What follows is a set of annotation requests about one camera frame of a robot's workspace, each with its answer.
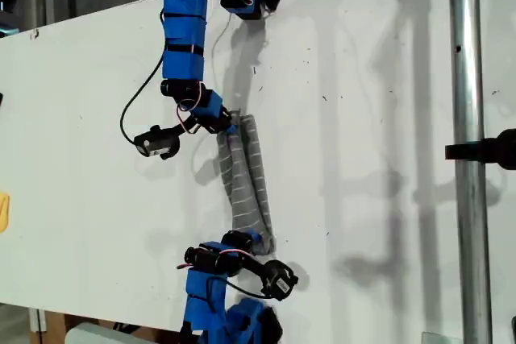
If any black clamp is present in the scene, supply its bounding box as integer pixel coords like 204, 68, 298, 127
444, 128, 516, 171

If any steel post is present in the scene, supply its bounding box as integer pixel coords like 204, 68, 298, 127
447, 0, 493, 344

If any black silver camera box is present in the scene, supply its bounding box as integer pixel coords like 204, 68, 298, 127
132, 125, 181, 161
260, 259, 300, 302

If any black camera stalk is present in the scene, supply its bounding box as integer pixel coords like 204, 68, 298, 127
237, 256, 272, 280
173, 122, 202, 136

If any black camera cable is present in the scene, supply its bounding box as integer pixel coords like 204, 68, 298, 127
119, 52, 164, 146
206, 276, 269, 313

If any wooden table leg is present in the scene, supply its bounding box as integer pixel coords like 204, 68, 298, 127
39, 310, 68, 344

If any yellow object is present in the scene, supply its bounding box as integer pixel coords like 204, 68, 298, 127
0, 193, 10, 234

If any white box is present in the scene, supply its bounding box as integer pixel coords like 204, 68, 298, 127
64, 322, 158, 344

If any red white servo wire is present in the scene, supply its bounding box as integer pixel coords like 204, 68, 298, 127
176, 248, 255, 271
176, 81, 207, 134

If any grey white-striped towel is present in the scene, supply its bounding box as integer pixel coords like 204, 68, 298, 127
216, 114, 277, 257

